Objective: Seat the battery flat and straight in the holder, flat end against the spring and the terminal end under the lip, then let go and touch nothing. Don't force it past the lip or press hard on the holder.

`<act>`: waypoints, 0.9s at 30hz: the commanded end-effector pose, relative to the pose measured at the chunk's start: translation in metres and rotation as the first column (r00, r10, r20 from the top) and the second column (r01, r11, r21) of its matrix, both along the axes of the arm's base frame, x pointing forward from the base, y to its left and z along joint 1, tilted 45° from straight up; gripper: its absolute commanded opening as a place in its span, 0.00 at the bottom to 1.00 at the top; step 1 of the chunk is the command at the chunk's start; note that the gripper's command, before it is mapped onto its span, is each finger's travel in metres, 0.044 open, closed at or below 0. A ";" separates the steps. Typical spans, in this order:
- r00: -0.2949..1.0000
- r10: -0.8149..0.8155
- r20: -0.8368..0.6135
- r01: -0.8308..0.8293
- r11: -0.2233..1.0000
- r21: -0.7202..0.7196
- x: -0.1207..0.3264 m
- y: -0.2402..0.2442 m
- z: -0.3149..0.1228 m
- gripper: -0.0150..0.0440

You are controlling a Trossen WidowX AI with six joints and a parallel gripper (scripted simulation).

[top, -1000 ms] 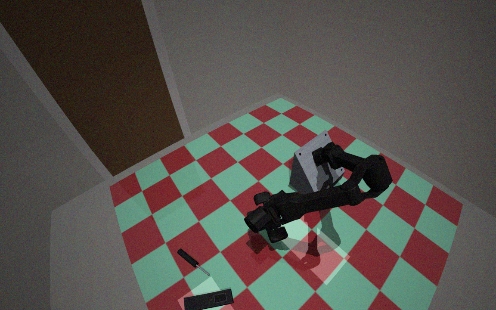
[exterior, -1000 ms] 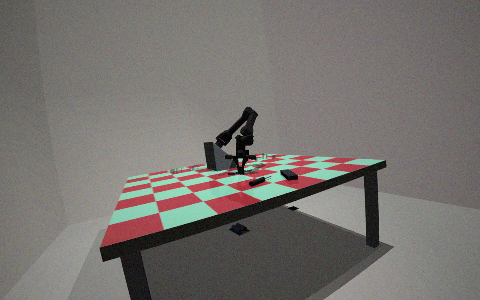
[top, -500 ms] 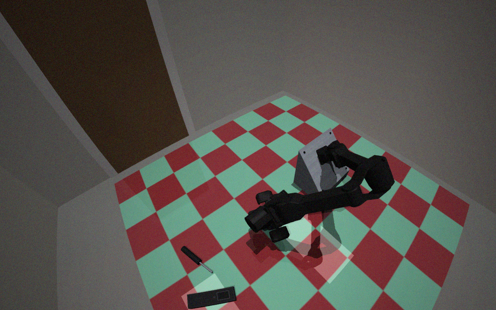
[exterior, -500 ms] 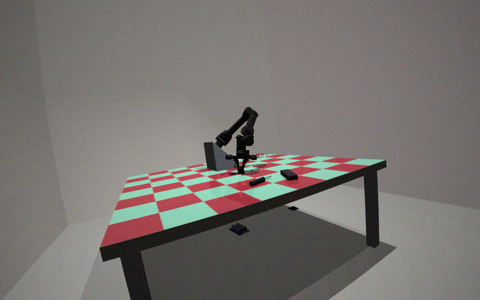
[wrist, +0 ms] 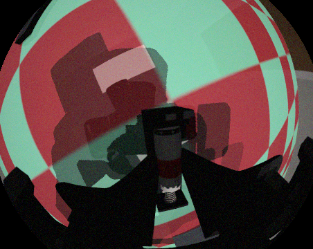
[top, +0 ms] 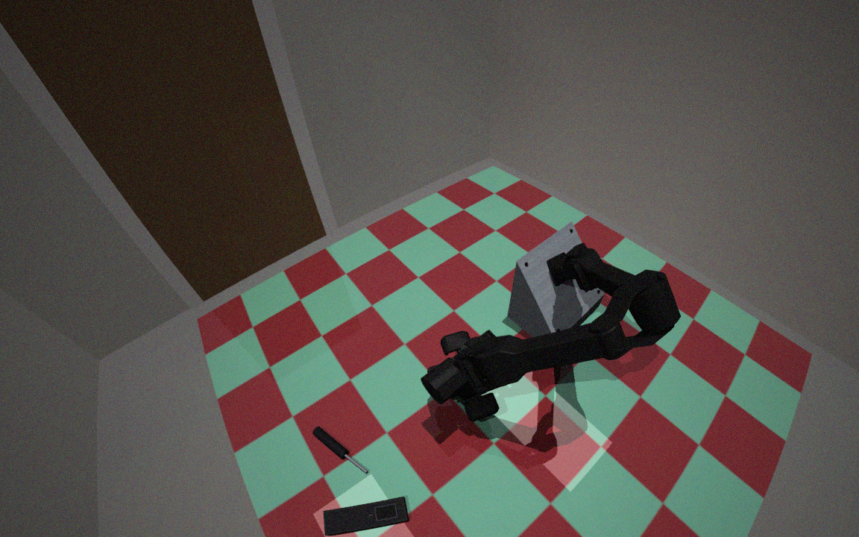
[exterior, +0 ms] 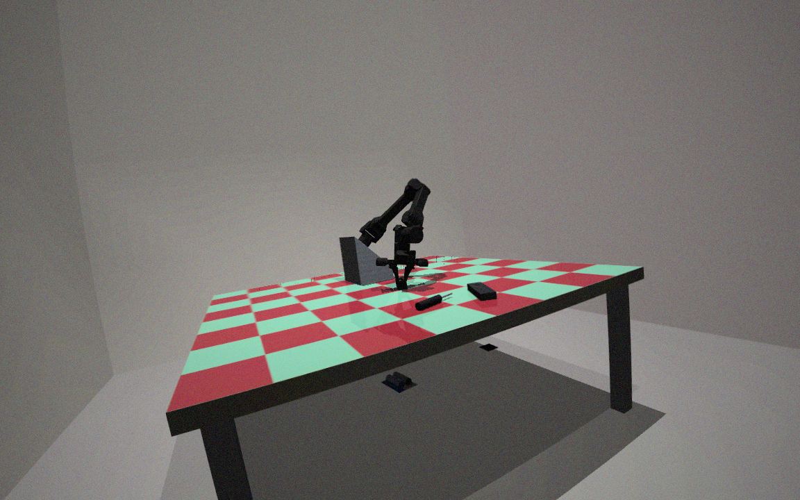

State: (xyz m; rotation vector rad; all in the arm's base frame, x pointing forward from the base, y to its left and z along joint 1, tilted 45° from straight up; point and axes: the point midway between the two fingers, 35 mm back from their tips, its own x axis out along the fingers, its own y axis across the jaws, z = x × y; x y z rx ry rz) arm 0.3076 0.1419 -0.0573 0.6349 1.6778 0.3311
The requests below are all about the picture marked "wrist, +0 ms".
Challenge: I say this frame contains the black and red battery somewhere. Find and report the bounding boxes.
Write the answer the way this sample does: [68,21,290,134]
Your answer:
[153,125,182,193]

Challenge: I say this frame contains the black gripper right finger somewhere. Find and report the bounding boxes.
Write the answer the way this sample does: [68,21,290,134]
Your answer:
[181,147,283,238]

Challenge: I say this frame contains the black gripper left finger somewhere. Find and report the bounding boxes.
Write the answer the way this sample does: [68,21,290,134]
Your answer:
[55,151,159,246]

